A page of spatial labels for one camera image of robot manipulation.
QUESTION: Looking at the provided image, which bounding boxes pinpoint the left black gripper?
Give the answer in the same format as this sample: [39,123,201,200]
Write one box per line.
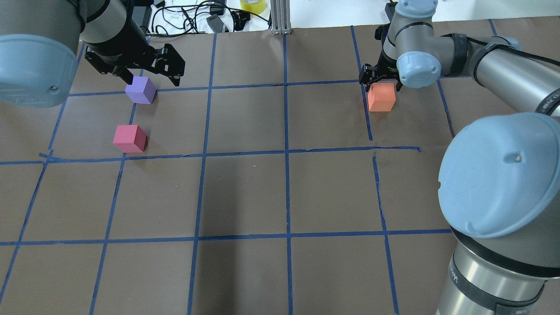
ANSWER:
[84,18,186,86]

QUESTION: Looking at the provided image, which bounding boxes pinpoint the orange foam cube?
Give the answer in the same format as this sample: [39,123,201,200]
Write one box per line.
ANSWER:
[367,82,396,112]

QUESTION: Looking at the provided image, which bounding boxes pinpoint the pink foam cube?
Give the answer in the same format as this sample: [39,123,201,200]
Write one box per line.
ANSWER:
[113,124,147,154]

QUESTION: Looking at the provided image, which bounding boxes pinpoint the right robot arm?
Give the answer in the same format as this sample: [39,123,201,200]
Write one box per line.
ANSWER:
[359,0,560,315]

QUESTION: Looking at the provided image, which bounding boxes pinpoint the purple foam cube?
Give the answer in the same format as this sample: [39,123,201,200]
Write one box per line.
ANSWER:
[125,76,157,104]

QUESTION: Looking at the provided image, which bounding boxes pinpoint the yellow tape roll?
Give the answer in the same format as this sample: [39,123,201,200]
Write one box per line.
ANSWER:
[239,0,266,14]

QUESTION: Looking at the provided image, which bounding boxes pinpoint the aluminium frame post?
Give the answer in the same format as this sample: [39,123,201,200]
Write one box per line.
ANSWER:
[269,0,292,35]

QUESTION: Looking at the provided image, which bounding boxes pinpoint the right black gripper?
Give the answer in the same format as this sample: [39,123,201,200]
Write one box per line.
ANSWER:
[359,51,403,92]

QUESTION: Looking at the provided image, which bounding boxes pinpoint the black power adapter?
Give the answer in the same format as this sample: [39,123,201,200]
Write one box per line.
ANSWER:
[132,6,152,32]

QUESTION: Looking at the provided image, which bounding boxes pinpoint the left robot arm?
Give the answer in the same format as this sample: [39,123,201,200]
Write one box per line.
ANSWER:
[0,0,186,108]

